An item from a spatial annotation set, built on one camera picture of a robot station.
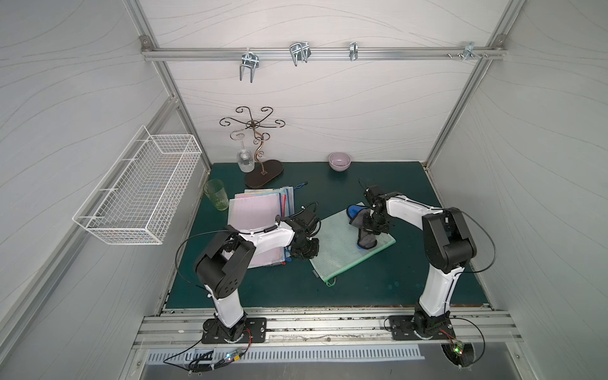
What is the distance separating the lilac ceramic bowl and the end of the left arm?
459mm

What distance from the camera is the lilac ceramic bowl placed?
3.86 feet

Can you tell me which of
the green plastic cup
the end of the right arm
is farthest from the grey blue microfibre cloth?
the green plastic cup

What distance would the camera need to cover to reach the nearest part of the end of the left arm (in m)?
0.69

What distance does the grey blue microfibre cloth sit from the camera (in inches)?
36.4

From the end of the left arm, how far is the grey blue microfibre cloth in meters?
0.21

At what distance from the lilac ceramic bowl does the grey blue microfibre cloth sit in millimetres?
218

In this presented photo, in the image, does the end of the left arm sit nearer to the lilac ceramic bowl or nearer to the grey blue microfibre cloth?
the grey blue microfibre cloth

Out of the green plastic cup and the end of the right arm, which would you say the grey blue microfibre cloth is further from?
the green plastic cup

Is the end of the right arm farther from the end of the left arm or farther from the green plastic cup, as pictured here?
the green plastic cup
